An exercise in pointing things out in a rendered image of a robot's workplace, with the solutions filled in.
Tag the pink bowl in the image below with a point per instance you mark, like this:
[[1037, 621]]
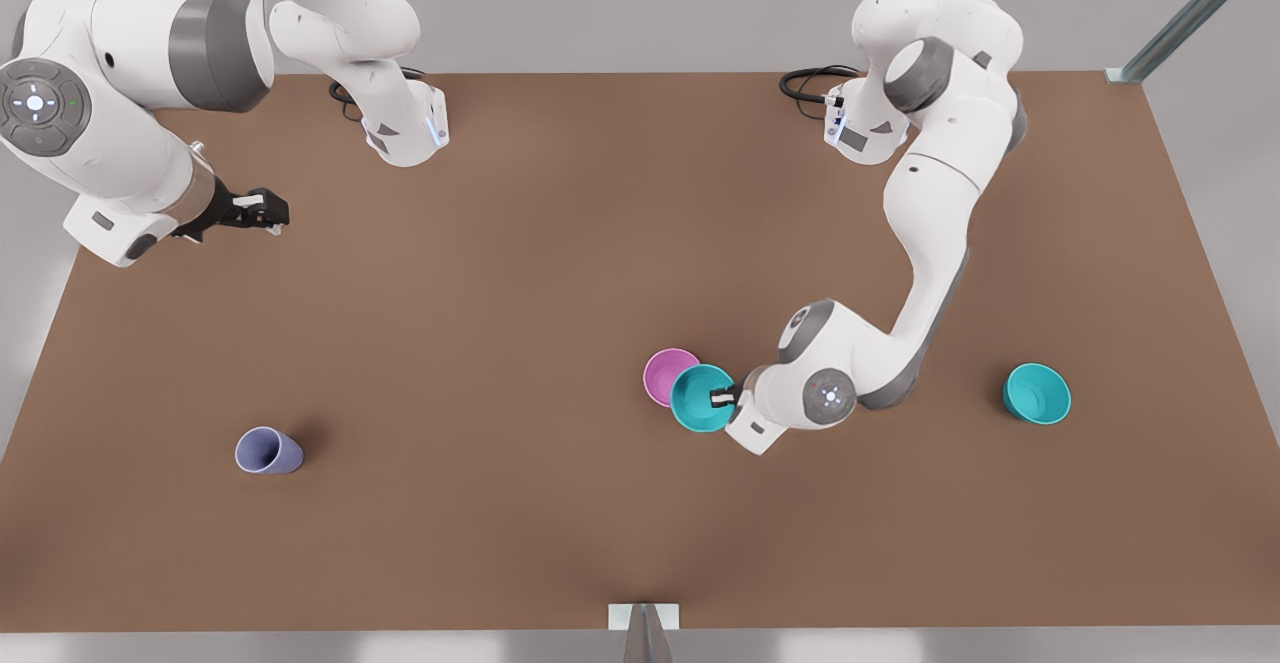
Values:
[[664, 374]]

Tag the silver frame post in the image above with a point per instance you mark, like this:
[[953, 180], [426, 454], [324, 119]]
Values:
[[1185, 15], [643, 633]]

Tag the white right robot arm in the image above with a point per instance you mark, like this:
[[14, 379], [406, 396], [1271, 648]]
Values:
[[120, 53]]

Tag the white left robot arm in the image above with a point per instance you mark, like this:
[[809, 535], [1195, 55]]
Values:
[[935, 193]]

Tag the teal blue bowl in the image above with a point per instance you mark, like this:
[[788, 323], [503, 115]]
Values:
[[701, 398], [1037, 394]]

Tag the lavender cup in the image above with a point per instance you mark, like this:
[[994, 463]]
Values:
[[268, 451]]

